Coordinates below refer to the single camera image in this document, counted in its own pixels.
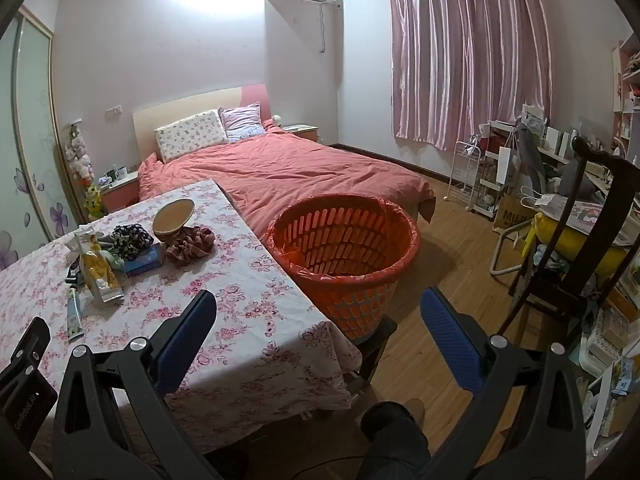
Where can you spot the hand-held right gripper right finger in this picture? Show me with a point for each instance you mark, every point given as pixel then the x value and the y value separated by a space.
pixel 447 340

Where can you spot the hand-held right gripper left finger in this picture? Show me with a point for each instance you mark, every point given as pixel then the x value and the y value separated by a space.
pixel 187 340

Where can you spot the pale squeeze tube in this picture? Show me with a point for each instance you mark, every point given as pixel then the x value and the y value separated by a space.
pixel 74 317

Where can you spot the orange plastic laundry basket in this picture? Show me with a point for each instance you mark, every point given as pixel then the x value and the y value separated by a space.
pixel 350 300

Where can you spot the yellow snack packet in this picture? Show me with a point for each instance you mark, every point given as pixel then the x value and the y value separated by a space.
pixel 100 272

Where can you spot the dark stool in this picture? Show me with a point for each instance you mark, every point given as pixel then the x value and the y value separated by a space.
pixel 380 340

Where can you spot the blue tissue pack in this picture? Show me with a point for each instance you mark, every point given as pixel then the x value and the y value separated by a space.
pixel 145 262

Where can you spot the brown ribbed cloth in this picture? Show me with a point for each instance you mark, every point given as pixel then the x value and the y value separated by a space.
pixel 190 247

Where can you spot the person's leg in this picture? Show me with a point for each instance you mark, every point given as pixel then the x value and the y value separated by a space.
pixel 395 440

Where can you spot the dark floral cloth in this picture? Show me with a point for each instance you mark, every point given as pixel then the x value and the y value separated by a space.
pixel 131 241

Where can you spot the brown paper bag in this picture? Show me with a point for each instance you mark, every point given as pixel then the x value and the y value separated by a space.
pixel 510 217

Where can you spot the yellow cushion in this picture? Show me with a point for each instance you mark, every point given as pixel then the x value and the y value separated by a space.
pixel 555 232

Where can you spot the pink nightstand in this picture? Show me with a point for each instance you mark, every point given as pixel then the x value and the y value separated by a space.
pixel 120 192
pixel 302 132

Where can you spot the white storage cart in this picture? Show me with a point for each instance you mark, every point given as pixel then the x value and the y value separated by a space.
pixel 490 180

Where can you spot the yellow plush toy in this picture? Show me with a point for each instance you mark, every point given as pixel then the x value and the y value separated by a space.
pixel 94 202

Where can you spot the dark wooden chair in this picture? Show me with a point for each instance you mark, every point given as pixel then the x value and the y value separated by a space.
pixel 587 240

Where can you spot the white paper bag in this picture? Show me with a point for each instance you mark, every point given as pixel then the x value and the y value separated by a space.
pixel 507 165

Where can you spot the bed with pink duvet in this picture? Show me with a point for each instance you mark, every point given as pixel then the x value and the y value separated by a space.
pixel 300 175

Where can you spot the white floral pillow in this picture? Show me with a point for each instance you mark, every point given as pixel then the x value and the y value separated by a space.
pixel 190 135

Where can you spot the hanging plush toys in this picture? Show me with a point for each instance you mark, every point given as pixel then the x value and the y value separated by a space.
pixel 80 155

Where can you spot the pink striped pillow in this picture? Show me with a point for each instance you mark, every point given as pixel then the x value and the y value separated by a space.
pixel 242 120

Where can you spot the glass door flower wardrobe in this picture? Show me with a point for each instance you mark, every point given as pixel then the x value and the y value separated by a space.
pixel 30 135

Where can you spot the cream and pink headboard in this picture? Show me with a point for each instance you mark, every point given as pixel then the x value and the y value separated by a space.
pixel 175 105

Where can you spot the pink satin curtain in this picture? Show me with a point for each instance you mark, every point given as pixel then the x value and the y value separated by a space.
pixel 465 50

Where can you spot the pink bookshelf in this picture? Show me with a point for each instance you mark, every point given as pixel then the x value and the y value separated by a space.
pixel 627 85

